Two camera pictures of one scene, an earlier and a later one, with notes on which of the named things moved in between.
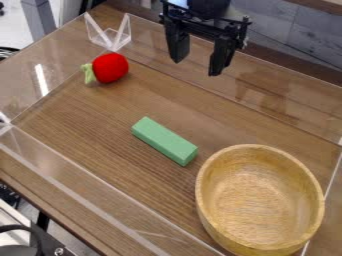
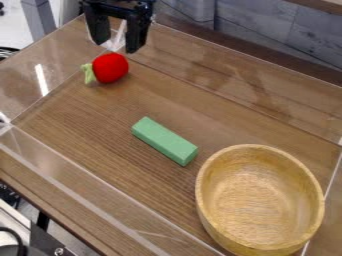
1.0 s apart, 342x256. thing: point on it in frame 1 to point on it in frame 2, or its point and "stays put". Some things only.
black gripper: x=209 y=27 to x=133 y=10
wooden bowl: x=259 y=200 stays put
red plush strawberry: x=107 y=68 stays put
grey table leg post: x=38 y=16 stays put
